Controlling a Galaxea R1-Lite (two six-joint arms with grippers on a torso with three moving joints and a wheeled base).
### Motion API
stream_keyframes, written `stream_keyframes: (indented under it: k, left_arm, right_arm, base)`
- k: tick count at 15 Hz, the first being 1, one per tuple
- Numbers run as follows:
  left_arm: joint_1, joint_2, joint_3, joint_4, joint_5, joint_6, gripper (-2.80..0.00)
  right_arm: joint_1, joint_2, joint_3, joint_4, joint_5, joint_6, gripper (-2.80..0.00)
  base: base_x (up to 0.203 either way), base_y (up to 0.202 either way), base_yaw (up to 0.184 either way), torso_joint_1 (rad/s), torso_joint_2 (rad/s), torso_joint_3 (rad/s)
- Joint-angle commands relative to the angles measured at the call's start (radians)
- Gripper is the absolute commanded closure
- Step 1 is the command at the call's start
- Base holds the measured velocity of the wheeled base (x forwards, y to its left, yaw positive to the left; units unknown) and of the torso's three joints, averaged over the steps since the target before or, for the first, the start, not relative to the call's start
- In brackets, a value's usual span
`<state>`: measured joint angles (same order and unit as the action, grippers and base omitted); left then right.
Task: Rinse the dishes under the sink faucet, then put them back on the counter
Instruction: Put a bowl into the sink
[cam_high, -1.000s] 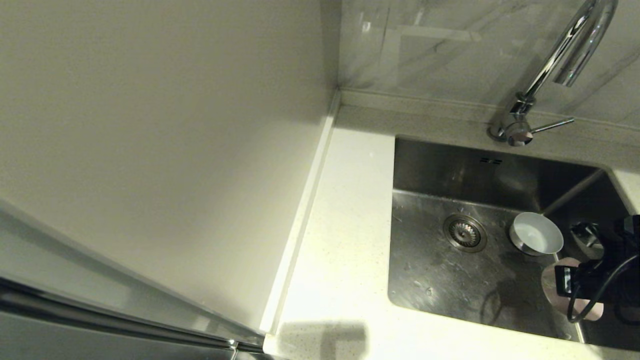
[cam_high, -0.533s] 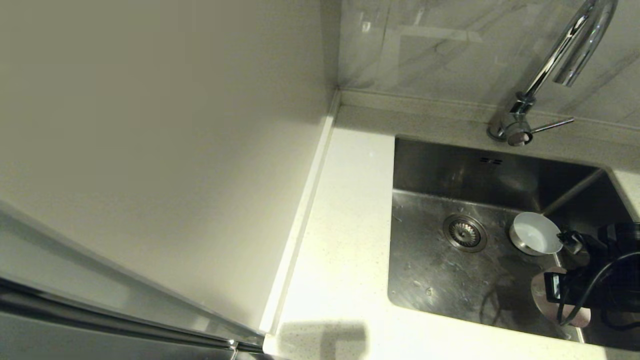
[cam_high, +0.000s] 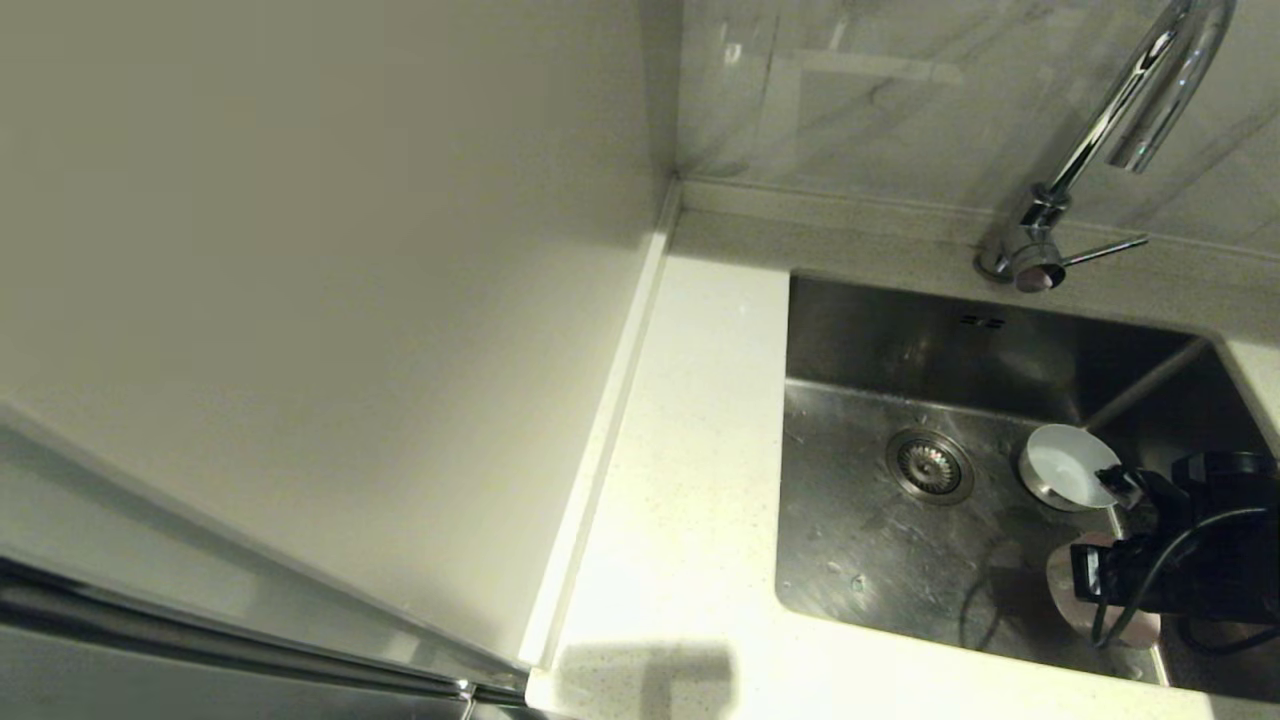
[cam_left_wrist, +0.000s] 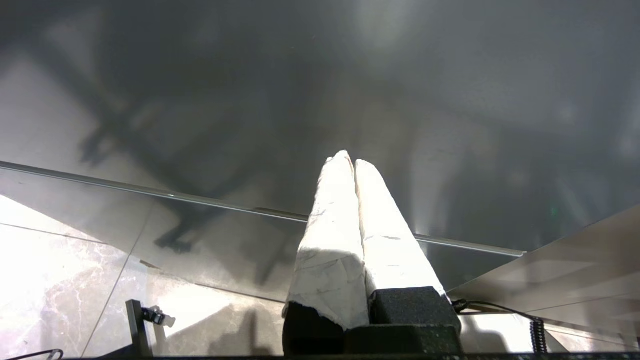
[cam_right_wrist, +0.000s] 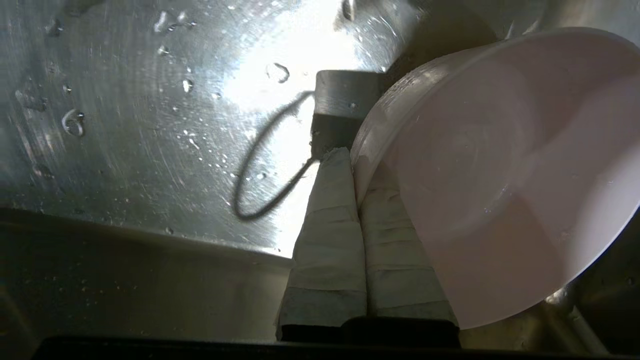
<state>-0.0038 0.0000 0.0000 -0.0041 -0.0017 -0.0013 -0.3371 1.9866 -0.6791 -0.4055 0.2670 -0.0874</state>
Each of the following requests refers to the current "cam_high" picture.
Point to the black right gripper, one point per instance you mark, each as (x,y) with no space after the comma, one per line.
(1220,560)

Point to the pink bowl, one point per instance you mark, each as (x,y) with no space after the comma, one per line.
(1057,585)

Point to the light blue bowl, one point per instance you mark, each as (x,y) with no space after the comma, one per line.
(1060,465)

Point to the stainless steel sink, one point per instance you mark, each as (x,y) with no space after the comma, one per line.
(900,570)

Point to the round metal drain strainer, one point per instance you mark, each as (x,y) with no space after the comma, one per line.
(930,466)

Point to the chrome gooseneck faucet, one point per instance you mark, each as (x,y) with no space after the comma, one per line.
(1035,250)

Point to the tall white cabinet panel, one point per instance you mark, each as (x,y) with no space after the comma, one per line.
(300,250)

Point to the stainless steel appliance door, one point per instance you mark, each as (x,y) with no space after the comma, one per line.
(100,695)

